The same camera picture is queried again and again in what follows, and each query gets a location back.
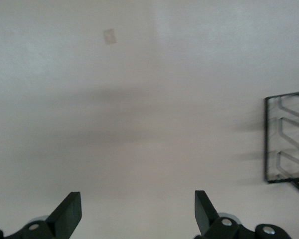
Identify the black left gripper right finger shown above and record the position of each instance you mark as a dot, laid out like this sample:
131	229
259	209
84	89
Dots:
205	219

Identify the small brown tape patch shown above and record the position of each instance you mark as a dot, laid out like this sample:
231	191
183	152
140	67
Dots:
109	36

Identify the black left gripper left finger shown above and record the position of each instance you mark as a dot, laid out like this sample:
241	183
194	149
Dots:
64	219

